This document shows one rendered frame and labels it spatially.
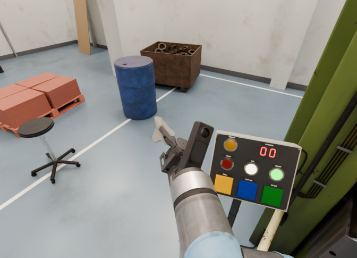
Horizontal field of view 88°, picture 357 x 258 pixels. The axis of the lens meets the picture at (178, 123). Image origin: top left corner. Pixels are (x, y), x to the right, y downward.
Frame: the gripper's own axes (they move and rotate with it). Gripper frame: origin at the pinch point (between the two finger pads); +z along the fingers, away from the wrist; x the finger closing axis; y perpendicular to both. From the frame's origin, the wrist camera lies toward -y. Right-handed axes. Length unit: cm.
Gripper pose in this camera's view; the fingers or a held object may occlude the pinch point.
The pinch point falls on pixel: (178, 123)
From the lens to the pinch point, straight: 55.4
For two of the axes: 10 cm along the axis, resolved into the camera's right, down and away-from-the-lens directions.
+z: -1.9, -5.6, 8.1
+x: 8.2, 3.6, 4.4
